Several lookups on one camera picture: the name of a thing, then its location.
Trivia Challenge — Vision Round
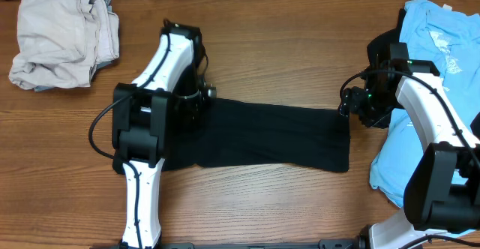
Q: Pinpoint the light blue t-shirt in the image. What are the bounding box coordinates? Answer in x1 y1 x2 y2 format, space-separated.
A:
370 0 479 207

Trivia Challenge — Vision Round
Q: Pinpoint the black t-shirt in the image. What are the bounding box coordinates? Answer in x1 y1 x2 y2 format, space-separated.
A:
163 98 350 173

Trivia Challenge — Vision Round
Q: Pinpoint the beige crumpled garment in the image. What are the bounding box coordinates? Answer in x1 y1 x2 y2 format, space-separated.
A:
9 0 119 91

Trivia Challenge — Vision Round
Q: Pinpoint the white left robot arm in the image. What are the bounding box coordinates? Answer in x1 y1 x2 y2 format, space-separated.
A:
112 20 215 248

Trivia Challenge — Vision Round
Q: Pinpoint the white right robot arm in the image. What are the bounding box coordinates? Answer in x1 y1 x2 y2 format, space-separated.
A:
338 43 479 248

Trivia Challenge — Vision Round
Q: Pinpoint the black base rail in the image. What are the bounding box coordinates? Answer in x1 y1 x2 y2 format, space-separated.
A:
160 235 371 249

